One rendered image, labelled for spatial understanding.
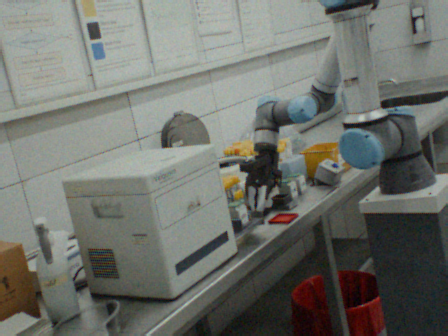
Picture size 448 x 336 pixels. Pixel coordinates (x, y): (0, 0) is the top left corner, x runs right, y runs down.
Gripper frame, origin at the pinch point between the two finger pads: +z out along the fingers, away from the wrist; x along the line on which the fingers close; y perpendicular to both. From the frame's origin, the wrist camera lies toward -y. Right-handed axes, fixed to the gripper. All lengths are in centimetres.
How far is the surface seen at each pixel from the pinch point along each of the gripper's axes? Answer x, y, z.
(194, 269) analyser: -4.6, -31.7, 19.7
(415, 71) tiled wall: 34, 223, -134
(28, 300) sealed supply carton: 28, -51, 30
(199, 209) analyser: -4.6, -32.2, 5.4
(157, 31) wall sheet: 58, 10, -72
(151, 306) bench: -0.3, -40.2, 28.9
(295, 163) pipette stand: 7.5, 33.7, -23.6
